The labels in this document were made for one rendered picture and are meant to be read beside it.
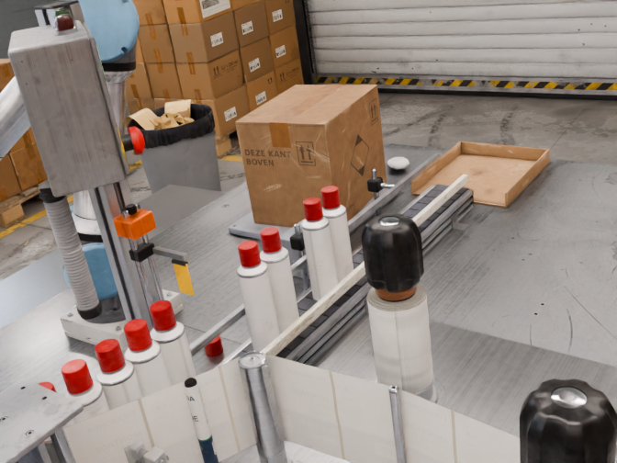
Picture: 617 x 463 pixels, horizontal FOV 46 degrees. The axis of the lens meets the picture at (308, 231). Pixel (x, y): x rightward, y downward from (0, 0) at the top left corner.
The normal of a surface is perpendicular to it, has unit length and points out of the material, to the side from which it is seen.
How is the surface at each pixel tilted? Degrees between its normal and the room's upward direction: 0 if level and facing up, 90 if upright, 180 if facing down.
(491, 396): 0
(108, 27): 81
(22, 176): 92
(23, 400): 0
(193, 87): 91
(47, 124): 90
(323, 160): 90
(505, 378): 0
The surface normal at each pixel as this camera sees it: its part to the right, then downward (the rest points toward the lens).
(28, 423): -0.14, -0.89
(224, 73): 0.84, 0.11
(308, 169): -0.47, 0.44
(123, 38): 0.26, 0.23
